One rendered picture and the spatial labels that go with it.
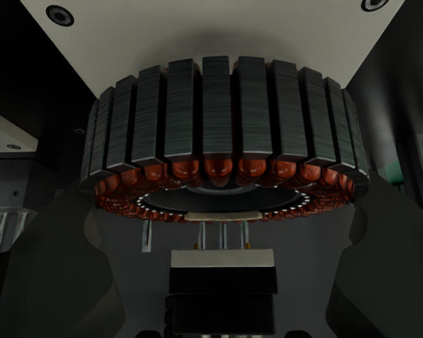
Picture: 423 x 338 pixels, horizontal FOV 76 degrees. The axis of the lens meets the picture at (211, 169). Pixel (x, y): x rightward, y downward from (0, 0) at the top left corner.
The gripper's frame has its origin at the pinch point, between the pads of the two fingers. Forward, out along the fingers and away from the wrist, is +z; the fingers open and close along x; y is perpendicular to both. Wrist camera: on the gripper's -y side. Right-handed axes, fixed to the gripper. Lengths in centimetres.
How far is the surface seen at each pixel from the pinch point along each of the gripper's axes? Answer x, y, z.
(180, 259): -2.6, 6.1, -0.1
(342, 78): 6.8, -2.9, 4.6
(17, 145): -17.6, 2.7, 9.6
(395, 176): 27.4, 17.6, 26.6
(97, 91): -7.3, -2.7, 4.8
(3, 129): -16.8, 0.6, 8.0
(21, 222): -21.9, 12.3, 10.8
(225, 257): 0.0, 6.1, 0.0
